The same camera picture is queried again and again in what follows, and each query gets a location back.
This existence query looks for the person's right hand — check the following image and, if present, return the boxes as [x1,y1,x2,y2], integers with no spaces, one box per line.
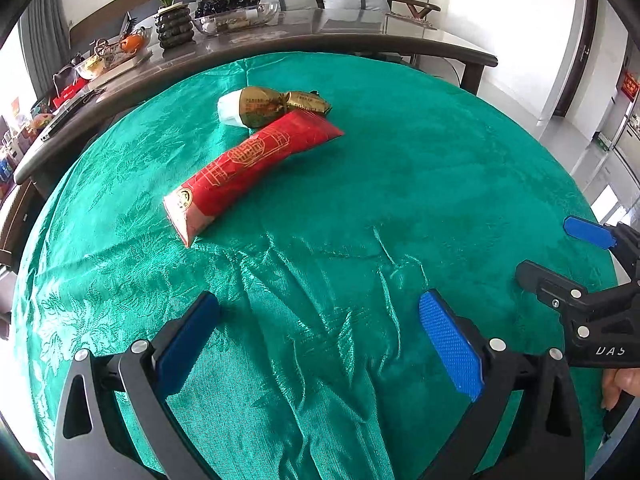
[601,366,640,411]

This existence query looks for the gold foil packet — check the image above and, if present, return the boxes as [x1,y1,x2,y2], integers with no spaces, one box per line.
[240,86,333,130]

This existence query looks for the white crumpled paper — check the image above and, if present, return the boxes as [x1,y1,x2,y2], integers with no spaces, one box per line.
[216,91,251,128]

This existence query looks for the wooden chair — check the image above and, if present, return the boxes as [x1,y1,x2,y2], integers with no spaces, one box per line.
[387,0,442,23]

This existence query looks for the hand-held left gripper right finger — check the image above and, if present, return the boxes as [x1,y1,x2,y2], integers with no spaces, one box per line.
[418,289,586,480]

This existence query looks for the grey curtain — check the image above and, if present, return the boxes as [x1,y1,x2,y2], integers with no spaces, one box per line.
[20,0,71,96]

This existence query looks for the red box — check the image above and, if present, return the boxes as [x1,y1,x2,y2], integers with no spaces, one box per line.
[52,77,83,106]

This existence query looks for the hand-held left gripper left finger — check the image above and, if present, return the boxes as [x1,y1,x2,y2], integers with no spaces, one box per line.
[52,290,221,480]

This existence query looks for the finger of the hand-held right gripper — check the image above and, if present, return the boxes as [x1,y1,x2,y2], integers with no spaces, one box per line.
[516,259,593,321]
[562,215,640,281]

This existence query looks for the glass bowl with dark fruit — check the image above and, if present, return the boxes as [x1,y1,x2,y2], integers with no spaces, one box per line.
[192,0,280,36]

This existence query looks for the green tablecloth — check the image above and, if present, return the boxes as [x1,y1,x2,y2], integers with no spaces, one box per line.
[10,51,631,480]

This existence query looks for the long dark wooden table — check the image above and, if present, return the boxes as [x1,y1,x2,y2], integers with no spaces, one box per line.
[12,7,500,186]

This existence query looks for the tray with orange fruit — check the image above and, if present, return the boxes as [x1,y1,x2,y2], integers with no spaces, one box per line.
[75,52,108,81]

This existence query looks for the brown sofa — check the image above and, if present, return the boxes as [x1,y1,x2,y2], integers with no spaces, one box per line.
[70,0,381,51]

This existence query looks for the dark brown door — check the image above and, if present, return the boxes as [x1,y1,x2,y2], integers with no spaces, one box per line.
[555,10,598,118]

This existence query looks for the potted plant dark ribbed pot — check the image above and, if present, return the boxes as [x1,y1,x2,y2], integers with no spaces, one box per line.
[131,0,196,51]

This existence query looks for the red snack packet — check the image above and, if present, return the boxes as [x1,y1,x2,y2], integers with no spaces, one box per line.
[162,110,346,250]

